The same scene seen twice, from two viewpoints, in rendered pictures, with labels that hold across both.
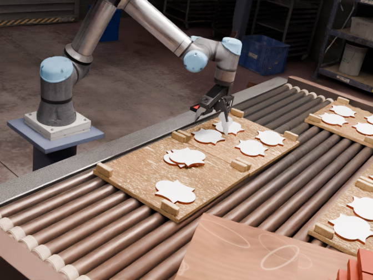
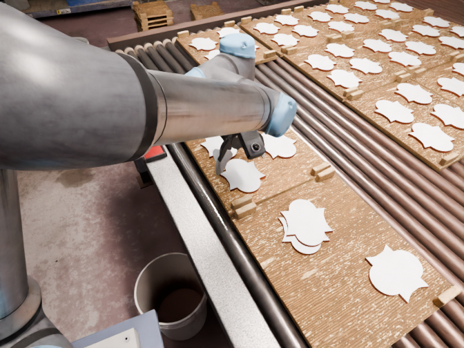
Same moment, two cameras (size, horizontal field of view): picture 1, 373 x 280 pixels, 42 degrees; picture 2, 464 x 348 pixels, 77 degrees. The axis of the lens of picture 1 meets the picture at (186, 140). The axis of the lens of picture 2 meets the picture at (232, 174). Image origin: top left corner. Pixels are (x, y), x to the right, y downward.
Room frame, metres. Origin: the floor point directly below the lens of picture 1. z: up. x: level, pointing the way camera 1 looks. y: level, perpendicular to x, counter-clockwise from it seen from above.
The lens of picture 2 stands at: (1.45, 0.42, 1.58)
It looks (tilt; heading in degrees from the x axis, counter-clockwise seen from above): 48 degrees down; 300
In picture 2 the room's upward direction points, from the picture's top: straight up
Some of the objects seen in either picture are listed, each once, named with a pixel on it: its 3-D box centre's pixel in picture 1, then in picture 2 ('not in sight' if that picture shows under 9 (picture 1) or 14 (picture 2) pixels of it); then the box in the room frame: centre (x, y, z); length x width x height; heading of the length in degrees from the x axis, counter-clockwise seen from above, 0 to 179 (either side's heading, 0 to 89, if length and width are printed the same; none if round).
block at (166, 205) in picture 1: (170, 208); (447, 295); (1.16, 0.01, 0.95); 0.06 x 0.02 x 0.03; 58
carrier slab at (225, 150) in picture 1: (238, 140); (248, 148); (1.75, -0.21, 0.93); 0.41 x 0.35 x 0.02; 147
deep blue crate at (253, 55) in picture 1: (262, 54); not in sight; (6.04, -0.77, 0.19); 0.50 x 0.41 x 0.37; 45
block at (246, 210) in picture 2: (179, 136); (245, 210); (1.63, 0.03, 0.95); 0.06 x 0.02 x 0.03; 58
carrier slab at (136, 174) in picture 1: (174, 173); (333, 253); (1.40, 0.02, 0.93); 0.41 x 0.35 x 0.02; 148
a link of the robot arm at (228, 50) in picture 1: (228, 54); (236, 64); (1.73, -0.10, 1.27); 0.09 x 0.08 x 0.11; 83
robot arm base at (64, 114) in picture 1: (56, 106); not in sight; (1.69, 0.52, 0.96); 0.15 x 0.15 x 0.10
